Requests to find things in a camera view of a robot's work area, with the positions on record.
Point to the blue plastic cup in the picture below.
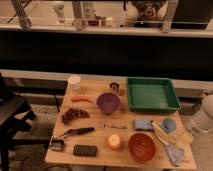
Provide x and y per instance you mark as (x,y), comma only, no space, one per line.
(168,125)

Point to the blue sponge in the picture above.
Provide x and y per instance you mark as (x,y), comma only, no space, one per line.
(143,125)

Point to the blue grey cloth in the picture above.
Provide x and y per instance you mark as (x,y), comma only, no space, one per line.
(175,154)

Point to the clear plastic cup white lid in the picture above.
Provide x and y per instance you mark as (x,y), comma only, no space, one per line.
(74,82)

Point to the purple bowl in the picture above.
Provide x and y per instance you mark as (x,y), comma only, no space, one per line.
(108,103)

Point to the yellow apple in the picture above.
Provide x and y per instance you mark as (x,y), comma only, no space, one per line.
(114,141)

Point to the black chair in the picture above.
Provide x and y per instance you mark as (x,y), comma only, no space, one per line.
(14,111)

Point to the green plastic tray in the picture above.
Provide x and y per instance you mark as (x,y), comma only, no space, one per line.
(151,95)

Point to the black rectangular block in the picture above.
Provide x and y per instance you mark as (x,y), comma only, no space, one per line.
(84,150)

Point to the orange carrot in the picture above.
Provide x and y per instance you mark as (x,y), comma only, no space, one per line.
(81,98)

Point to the bunch of dark grapes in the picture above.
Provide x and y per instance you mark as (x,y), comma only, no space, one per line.
(72,114)

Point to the small black metal clip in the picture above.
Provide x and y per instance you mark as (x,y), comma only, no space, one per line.
(56,145)

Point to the small metal can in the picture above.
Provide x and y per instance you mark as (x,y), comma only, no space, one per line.
(114,86)

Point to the orange bowl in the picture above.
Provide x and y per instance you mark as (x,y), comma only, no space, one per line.
(141,147)

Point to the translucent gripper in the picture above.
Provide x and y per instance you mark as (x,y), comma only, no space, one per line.
(185,139)

